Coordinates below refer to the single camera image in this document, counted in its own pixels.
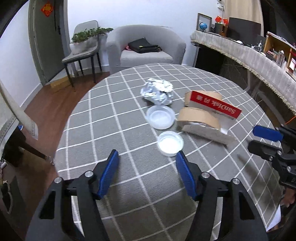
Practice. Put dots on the grey armchair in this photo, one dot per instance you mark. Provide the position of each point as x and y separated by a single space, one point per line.
173 47

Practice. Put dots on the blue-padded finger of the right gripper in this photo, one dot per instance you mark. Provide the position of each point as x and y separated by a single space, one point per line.
267 133

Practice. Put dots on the clear plastic lid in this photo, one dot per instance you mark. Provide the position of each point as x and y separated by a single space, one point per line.
160 117

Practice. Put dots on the brown tape roll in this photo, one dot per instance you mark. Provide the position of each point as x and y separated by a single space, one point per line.
215 95
195 115

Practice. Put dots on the grey checked tablecloth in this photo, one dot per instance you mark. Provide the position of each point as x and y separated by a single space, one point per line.
147 199

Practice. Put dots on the beige lace sideboard runner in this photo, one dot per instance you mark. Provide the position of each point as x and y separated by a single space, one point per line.
280 82

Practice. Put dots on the brown tape roll front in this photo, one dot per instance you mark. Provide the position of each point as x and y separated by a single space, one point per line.
195 115

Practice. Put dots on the wooden shelf box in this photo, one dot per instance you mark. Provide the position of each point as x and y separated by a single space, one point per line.
280 51

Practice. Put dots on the grey dining chair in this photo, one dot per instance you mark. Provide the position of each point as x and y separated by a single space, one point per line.
89 53

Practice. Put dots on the red door decoration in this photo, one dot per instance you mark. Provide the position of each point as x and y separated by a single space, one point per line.
47 8

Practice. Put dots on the dark wooden table leg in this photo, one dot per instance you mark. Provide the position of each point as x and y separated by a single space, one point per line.
22 144

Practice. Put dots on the beige tablecloth on left table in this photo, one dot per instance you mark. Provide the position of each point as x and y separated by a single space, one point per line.
10 114

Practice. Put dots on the red SanDisk cardboard box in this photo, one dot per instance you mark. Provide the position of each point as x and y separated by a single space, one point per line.
226 113

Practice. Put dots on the crumpled silver foil ball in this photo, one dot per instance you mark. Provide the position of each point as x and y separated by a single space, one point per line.
157 91

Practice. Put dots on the white plastic lid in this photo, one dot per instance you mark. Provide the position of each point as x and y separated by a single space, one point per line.
170 143

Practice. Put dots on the potted green plant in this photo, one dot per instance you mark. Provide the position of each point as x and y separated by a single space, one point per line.
86 39

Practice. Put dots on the small blue globe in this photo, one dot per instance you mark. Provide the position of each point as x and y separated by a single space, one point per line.
203 26

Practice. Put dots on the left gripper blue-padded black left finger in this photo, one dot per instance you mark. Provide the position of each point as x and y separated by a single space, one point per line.
68 210

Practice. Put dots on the framed picture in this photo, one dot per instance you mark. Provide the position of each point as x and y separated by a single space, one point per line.
204 18

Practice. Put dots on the brown tape roll rear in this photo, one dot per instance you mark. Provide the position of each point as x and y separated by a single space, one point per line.
215 95

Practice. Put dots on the black handbag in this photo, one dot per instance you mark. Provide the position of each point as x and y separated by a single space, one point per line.
142 46

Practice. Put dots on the black monitor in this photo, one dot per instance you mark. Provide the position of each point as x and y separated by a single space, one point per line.
244 30

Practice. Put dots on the grey door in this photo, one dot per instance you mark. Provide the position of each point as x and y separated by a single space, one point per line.
47 39

